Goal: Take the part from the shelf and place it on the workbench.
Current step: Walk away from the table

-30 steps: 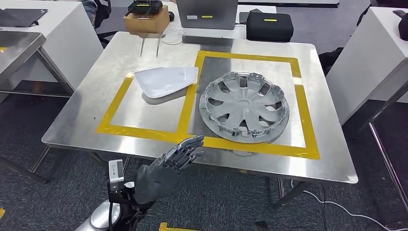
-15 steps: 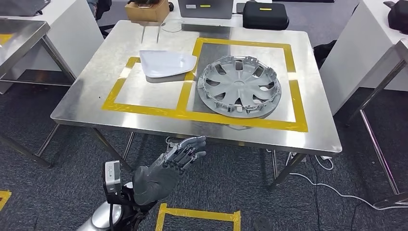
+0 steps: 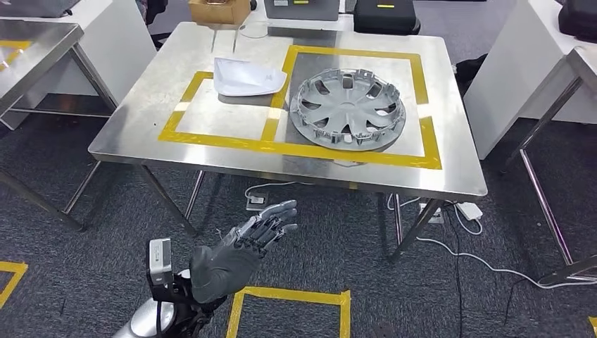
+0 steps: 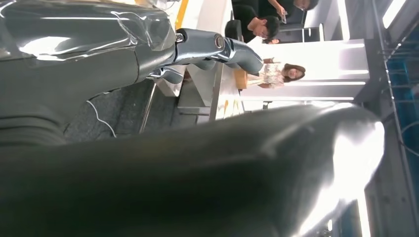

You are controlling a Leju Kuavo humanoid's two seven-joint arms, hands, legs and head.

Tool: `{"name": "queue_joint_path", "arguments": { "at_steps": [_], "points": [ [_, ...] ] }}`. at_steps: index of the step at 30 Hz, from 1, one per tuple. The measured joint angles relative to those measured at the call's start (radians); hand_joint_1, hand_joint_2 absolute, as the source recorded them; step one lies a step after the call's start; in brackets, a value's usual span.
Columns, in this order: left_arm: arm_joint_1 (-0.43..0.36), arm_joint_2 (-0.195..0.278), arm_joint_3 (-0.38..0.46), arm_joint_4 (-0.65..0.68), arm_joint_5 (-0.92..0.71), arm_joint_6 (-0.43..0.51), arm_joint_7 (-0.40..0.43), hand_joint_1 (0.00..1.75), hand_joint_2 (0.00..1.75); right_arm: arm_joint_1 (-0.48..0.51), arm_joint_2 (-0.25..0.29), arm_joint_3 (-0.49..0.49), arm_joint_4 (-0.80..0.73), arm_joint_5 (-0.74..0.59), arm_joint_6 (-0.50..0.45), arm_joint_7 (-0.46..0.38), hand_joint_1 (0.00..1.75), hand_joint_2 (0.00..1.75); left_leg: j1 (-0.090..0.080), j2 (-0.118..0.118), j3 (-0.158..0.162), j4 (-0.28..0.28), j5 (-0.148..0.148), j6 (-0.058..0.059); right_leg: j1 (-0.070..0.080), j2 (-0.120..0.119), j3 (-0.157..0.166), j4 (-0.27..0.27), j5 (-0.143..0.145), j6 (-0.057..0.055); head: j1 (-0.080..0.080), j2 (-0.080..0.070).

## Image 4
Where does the steel table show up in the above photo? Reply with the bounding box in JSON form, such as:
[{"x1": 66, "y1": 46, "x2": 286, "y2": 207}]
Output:
[{"x1": 139, "y1": 62, "x2": 246, "y2": 135}]

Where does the black office chair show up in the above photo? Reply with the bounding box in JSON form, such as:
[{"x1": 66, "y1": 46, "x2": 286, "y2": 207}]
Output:
[{"x1": 225, "y1": 19, "x2": 244, "y2": 41}]

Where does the blue metal shelf rack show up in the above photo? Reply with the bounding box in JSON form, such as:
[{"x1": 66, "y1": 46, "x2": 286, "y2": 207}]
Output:
[{"x1": 385, "y1": 49, "x2": 419, "y2": 161}]

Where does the yellow tape frame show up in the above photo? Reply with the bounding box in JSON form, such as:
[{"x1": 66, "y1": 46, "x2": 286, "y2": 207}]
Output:
[{"x1": 175, "y1": 0, "x2": 190, "y2": 30}]

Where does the brown cardboard box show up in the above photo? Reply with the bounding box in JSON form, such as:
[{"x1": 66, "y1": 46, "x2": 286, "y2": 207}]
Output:
[{"x1": 234, "y1": 69, "x2": 248, "y2": 90}]

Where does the person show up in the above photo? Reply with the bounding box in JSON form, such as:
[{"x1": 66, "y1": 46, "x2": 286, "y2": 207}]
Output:
[
  {"x1": 258, "y1": 0, "x2": 320, "y2": 24},
  {"x1": 247, "y1": 58, "x2": 307, "y2": 89},
  {"x1": 232, "y1": 4, "x2": 281, "y2": 44}
]

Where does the white floor cable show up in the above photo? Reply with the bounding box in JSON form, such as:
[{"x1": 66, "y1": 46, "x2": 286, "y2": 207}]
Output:
[{"x1": 86, "y1": 99, "x2": 117, "y2": 138}]

